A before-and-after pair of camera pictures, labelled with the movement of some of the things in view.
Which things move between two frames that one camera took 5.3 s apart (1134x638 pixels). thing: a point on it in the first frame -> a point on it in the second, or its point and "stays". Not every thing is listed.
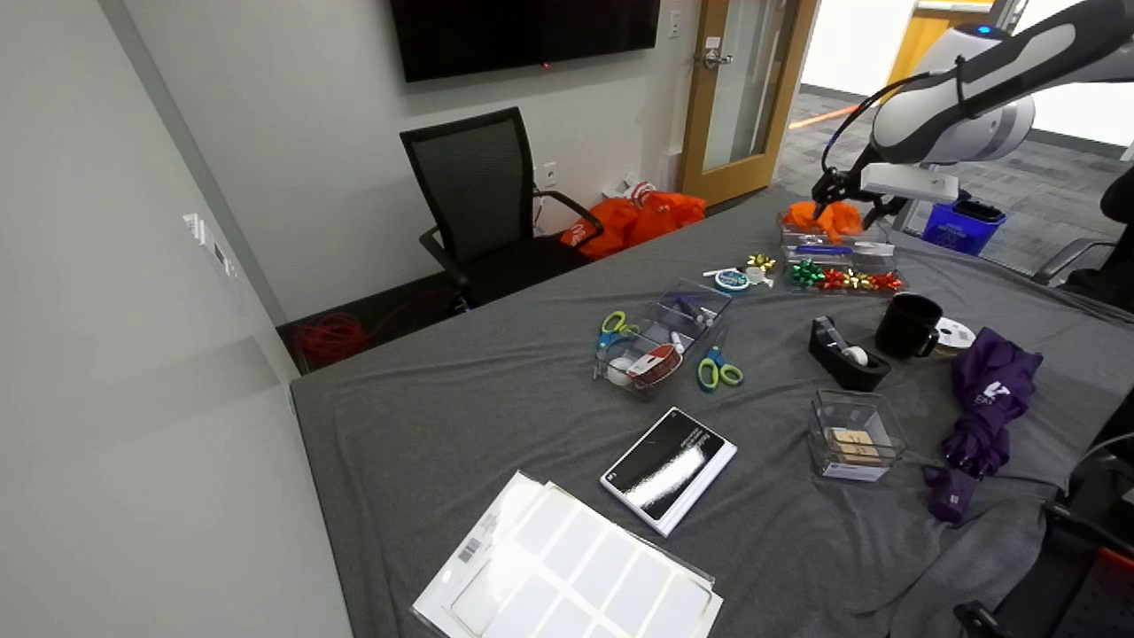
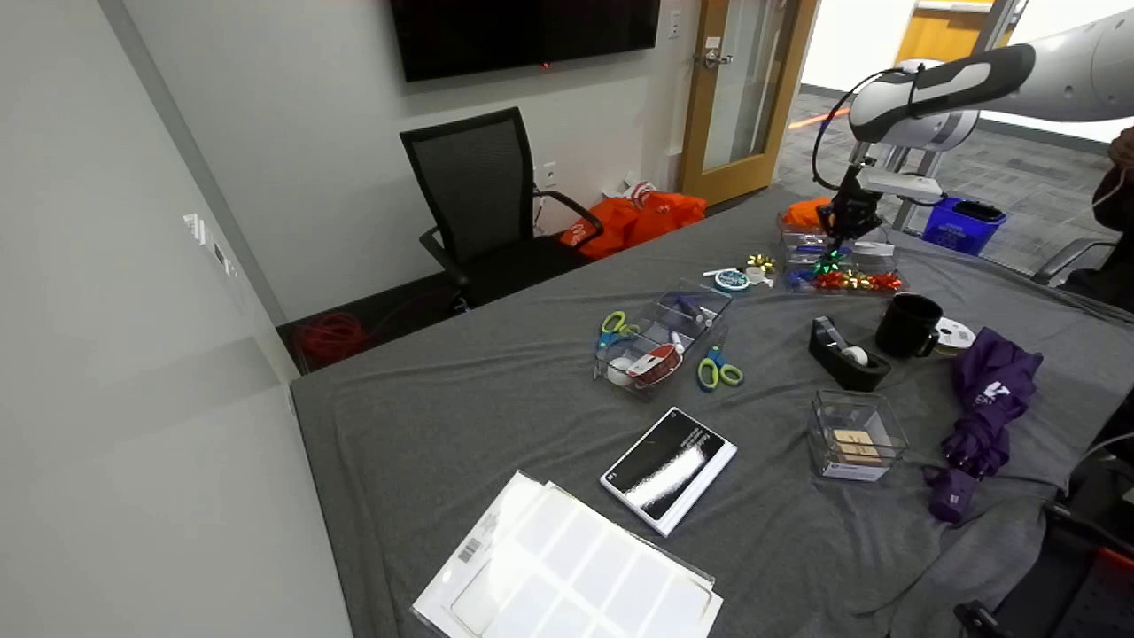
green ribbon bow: [805, 270] -> [831, 263]
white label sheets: [541, 562] stays
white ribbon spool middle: [953, 333] stays
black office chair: [494, 229] stays
